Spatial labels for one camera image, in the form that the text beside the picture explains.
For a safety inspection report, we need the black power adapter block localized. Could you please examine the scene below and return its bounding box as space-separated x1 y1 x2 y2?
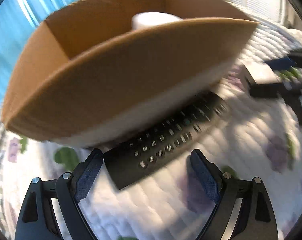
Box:
239 62 288 99

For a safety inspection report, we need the black remote control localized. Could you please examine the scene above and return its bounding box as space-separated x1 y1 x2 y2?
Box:
103 91 230 190

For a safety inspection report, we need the floral quilted bedspread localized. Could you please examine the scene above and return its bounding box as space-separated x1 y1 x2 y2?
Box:
2 21 302 239

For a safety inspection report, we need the white round jar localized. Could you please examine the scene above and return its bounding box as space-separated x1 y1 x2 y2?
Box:
131 12 182 30

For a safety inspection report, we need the brown cardboard box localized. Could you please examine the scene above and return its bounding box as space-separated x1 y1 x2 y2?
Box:
1 0 257 147

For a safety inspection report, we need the blue window curtain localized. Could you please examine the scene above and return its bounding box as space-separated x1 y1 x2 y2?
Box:
0 0 77 104

